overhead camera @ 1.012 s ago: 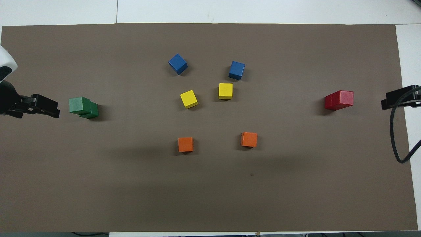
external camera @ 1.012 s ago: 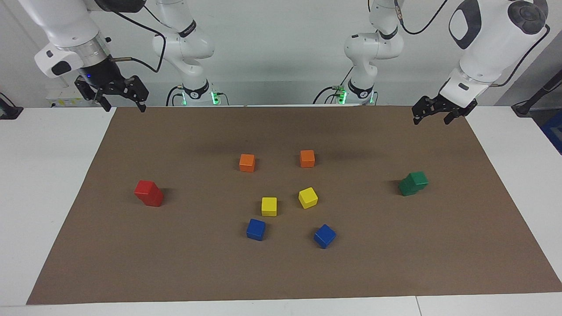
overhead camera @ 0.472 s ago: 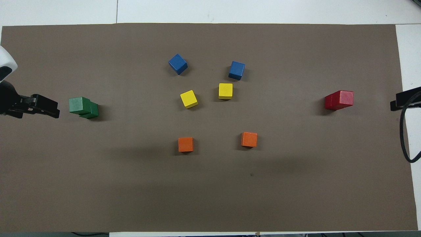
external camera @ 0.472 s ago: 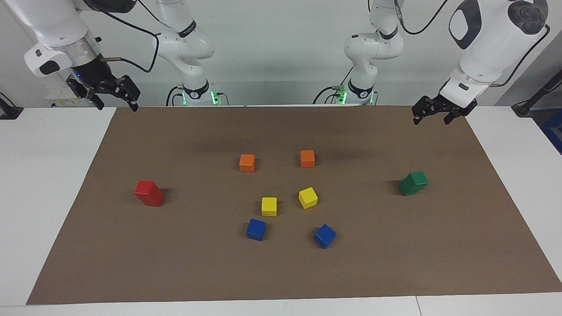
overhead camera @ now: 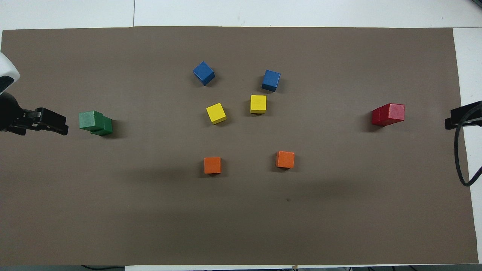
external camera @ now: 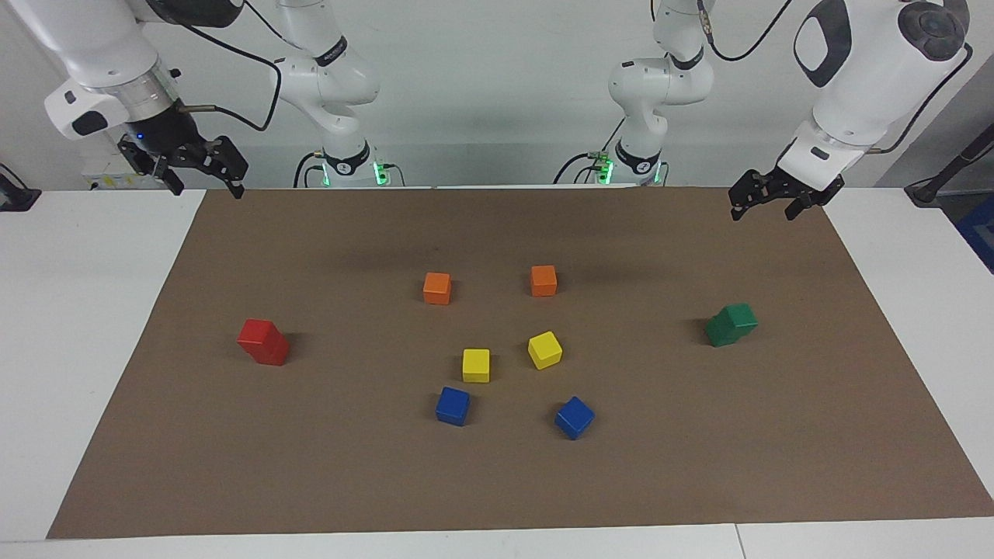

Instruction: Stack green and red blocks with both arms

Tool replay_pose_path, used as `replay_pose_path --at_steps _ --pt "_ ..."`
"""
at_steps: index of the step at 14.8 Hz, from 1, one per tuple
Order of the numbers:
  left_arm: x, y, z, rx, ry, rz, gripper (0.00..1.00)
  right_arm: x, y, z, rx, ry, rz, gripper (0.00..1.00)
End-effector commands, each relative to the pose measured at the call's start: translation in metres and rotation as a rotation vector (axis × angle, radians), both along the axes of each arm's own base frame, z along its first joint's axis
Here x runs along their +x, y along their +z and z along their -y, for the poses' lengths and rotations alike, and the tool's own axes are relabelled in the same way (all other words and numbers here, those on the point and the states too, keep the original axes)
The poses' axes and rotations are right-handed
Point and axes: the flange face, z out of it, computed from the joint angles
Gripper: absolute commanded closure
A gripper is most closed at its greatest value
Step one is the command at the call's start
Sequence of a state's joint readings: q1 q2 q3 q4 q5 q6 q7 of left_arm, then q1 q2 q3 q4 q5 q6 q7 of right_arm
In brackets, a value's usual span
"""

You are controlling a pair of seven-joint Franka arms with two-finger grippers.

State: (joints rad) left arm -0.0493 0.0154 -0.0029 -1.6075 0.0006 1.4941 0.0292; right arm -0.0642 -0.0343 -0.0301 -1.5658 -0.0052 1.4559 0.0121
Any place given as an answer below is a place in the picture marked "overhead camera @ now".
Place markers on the brown paper table mat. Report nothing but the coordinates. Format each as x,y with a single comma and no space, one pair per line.
113,207

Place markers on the red wooden cube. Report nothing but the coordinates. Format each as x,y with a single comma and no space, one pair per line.
396,113
375,117

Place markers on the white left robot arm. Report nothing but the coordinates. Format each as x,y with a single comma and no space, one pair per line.
7,69

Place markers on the green wooden cube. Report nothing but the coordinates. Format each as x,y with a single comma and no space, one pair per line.
106,127
90,121

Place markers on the yellow wooden cube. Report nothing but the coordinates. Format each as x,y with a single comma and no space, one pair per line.
258,104
216,113

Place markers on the orange wooden cube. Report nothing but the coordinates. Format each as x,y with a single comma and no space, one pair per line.
212,165
285,159

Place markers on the blue wooden cube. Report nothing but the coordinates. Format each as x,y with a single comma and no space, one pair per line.
203,73
271,79

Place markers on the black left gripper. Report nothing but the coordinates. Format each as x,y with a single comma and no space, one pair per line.
13,116

